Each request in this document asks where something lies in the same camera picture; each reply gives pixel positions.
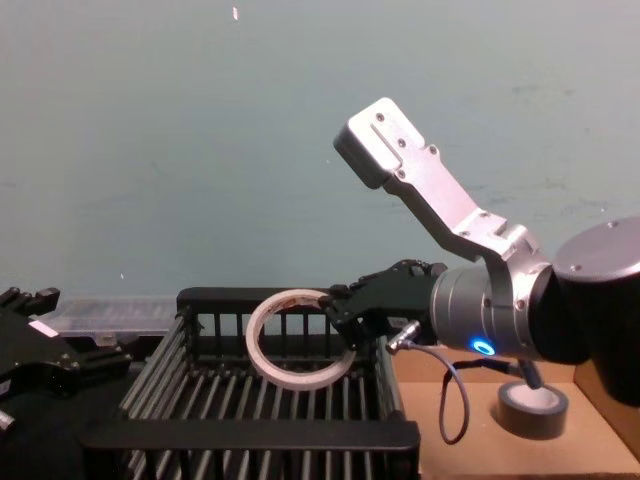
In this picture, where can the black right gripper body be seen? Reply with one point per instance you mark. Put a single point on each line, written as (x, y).
(400, 300)

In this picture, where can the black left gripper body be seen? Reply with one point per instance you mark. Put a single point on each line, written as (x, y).
(25, 350)

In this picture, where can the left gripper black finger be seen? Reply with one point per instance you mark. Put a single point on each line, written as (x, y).
(45, 300)
(95, 365)

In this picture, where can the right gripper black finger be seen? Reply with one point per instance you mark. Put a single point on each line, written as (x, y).
(350, 325)
(420, 268)

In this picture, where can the roll of white tape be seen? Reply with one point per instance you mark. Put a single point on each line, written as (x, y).
(253, 340)

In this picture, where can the roll of silver tape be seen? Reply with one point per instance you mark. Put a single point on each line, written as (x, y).
(530, 425)

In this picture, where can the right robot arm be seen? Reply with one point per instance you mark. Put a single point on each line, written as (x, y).
(475, 305)

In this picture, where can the black table cloth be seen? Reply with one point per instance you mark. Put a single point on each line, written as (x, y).
(95, 405)

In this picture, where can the clear plastic case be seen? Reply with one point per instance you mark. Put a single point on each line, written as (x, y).
(110, 317)

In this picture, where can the black rack with steel bars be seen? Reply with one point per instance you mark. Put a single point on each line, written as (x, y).
(250, 435)

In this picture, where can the shallow brown cardboard tray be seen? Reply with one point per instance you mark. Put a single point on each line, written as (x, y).
(525, 455)

